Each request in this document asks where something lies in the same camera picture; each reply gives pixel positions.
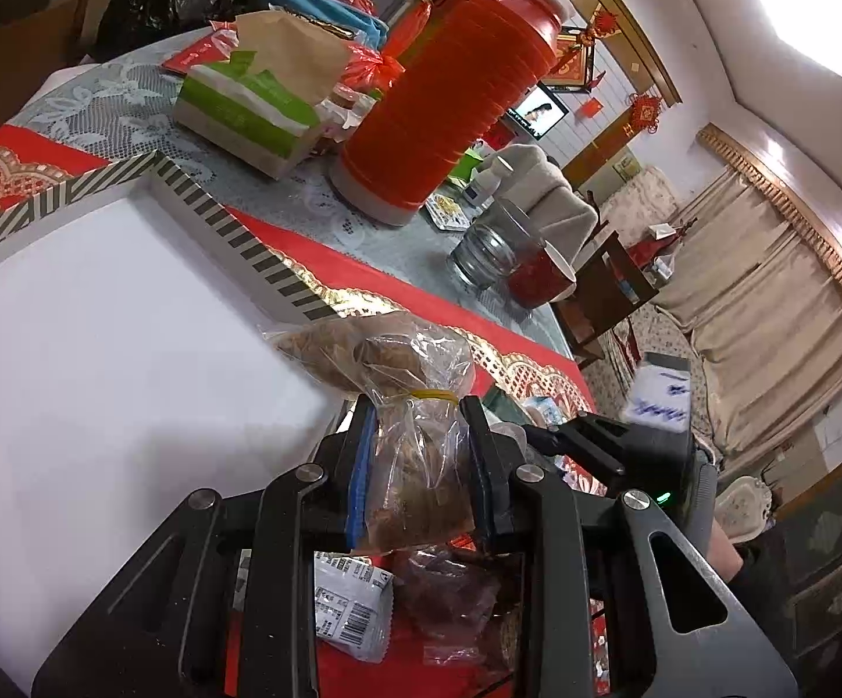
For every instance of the light wooden chair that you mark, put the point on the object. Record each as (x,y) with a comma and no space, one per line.
(21,51)

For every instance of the white box with striped rim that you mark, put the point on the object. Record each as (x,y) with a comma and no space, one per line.
(101,378)

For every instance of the red thermos flask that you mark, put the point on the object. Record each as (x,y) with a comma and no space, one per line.
(435,109)

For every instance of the floral sofa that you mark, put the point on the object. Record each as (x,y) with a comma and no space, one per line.
(668,342)

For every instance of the red paper packet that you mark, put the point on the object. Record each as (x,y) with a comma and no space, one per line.
(196,54)

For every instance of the clear bag of brown snacks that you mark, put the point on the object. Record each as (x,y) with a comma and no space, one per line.
(421,483)

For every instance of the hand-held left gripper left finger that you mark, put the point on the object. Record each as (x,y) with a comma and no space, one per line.
(361,480)

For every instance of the person's right forearm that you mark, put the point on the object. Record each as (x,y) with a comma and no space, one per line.
(725,556)

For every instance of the grey white garment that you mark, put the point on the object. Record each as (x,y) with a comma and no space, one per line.
(552,189)

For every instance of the small patterned box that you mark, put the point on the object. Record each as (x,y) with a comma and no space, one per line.
(451,212)

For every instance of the clear bag of dark red snacks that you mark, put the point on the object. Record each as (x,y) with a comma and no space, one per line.
(450,596)

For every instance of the red diamond wall poster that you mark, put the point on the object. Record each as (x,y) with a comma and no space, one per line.
(568,69)

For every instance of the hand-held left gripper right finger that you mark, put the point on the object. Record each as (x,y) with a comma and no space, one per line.
(476,476)

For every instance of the gold fringed curtain pelmet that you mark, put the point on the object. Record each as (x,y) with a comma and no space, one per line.
(792,225)

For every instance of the bright green packet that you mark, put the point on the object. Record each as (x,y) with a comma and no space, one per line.
(464,167)

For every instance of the red cup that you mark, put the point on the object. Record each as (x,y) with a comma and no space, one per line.
(537,278)

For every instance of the clear drinking glass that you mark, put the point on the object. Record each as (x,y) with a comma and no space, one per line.
(486,254)

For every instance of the dark wooden chair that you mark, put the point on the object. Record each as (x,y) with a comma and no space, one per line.
(610,291)

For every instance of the blue plastic container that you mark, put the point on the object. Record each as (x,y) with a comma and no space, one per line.
(334,11)

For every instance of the orange red plastic bag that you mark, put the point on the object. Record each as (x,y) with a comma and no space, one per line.
(370,67)

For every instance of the grey lace tablecloth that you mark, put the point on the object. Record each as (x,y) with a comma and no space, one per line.
(101,109)

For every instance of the small red wall paper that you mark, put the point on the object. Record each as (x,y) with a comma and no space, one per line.
(590,107)

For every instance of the small white bottle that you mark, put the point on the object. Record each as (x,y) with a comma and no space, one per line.
(485,185)

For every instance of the brown tissue paper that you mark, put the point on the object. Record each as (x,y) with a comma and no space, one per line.
(297,51)

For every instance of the television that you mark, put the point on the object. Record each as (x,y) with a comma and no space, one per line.
(537,110)

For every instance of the beige curtain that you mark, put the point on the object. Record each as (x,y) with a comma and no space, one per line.
(770,305)

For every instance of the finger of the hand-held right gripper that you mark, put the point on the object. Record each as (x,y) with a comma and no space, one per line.
(573,451)
(599,427)

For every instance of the black plastic bag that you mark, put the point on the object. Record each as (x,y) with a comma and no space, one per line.
(159,4)

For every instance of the small red chinese knot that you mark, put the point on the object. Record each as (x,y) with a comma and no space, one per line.
(646,113)
(603,23)

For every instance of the green white tissue box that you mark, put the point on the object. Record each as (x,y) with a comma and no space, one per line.
(246,113)

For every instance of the white blue barcode snack packet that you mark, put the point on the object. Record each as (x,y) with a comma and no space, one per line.
(348,611)

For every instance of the cream carved armchair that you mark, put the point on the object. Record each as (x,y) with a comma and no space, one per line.
(741,505)

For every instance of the small yellow wall picture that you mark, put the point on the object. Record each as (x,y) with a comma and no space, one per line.
(628,167)

